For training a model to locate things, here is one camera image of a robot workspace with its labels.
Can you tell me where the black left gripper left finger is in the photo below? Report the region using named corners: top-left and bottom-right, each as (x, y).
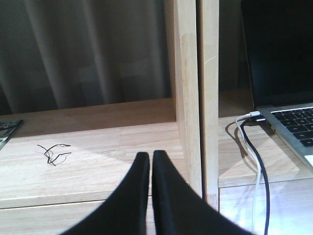
top-left (62, 152), bottom-right (150, 235)

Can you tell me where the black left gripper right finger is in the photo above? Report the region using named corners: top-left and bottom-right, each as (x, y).
top-left (152, 150), bottom-right (250, 235)

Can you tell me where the wooden desk shelf unit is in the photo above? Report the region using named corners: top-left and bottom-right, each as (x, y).
top-left (0, 0), bottom-right (313, 235)

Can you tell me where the grey curtain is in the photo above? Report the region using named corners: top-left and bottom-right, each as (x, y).
top-left (0, 0), bottom-right (172, 115)

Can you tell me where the grey laptop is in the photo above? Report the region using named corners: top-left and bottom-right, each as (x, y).
top-left (241, 0), bottom-right (313, 169)

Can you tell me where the thin black wire scrap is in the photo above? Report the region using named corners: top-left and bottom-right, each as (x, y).
top-left (37, 143), bottom-right (72, 166)

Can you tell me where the black laptop cable left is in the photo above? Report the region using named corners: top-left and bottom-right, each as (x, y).
top-left (241, 117), bottom-right (271, 235)

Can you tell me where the white laptop cable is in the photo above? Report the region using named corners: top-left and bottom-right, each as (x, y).
top-left (234, 111), bottom-right (264, 233)

